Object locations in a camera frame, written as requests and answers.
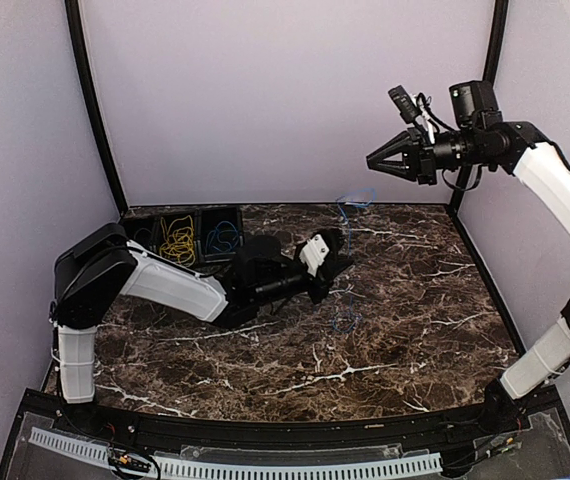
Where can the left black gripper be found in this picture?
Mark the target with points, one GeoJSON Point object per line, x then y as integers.
{"type": "Point", "coordinates": [325, 278]}

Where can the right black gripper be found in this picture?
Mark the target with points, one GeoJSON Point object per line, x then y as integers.
{"type": "Point", "coordinates": [420, 162]}

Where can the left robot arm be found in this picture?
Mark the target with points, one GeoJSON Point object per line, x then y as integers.
{"type": "Point", "coordinates": [107, 264]}

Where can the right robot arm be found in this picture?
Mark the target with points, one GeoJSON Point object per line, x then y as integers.
{"type": "Point", "coordinates": [483, 139]}

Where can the black three-compartment tray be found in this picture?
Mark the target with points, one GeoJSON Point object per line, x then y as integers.
{"type": "Point", "coordinates": [187, 235]}

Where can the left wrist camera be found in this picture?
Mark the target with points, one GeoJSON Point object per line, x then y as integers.
{"type": "Point", "coordinates": [320, 249]}

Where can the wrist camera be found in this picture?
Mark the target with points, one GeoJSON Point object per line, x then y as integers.
{"type": "Point", "coordinates": [415, 111]}
{"type": "Point", "coordinates": [320, 249]}

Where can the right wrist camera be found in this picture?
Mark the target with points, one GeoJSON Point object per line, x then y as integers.
{"type": "Point", "coordinates": [415, 111]}

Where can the right black frame post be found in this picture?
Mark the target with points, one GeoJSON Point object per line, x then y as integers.
{"type": "Point", "coordinates": [498, 26]}

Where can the black frame post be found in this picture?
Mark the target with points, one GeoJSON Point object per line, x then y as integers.
{"type": "Point", "coordinates": [498, 26]}
{"type": "Point", "coordinates": [88, 90]}

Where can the white slotted cable duct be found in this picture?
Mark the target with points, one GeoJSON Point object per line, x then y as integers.
{"type": "Point", "coordinates": [171, 467]}

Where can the black front rail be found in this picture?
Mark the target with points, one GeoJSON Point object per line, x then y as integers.
{"type": "Point", "coordinates": [454, 426]}

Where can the left black frame post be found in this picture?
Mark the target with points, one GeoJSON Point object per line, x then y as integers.
{"type": "Point", "coordinates": [88, 90]}

